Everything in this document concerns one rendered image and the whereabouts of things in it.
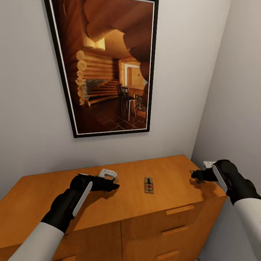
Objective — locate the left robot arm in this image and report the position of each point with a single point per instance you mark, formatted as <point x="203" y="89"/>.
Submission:
<point x="43" y="242"/>

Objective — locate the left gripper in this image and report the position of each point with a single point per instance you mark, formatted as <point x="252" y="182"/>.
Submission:
<point x="106" y="185"/>

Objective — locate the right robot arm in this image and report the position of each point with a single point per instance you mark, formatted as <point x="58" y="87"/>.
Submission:
<point x="243" y="195"/>

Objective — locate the picture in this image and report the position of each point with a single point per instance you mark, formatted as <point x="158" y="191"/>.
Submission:
<point x="105" y="51"/>

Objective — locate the cabinet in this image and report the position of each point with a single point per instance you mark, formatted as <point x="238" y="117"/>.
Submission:
<point x="125" y="224"/>

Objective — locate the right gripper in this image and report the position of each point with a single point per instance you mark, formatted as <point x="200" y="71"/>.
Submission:
<point x="203" y="175"/>

